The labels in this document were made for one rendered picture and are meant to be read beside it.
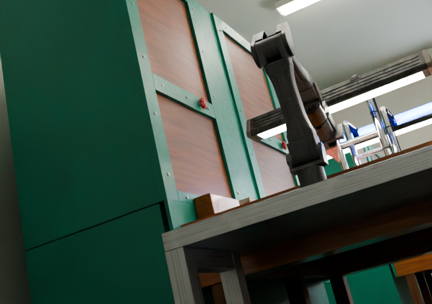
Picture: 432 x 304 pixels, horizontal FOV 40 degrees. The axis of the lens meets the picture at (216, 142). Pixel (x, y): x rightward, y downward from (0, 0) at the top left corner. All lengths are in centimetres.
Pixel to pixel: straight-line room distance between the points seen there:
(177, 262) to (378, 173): 45
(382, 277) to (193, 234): 337
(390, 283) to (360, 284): 21
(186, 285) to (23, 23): 130
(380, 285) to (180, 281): 337
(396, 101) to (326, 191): 603
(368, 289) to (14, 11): 321
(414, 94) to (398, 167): 603
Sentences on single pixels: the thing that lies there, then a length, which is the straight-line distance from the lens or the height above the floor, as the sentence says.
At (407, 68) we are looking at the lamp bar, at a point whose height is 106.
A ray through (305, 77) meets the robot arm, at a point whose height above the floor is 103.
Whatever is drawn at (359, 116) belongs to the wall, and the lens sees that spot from 719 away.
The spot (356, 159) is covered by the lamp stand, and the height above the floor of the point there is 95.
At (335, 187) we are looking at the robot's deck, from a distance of 114.
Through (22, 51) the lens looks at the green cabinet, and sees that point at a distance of 220.
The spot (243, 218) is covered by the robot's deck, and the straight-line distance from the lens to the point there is 120.
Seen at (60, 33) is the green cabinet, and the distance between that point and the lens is 211.
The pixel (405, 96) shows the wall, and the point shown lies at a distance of 715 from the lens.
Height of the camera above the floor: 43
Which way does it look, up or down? 18 degrees up
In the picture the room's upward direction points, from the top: 14 degrees counter-clockwise
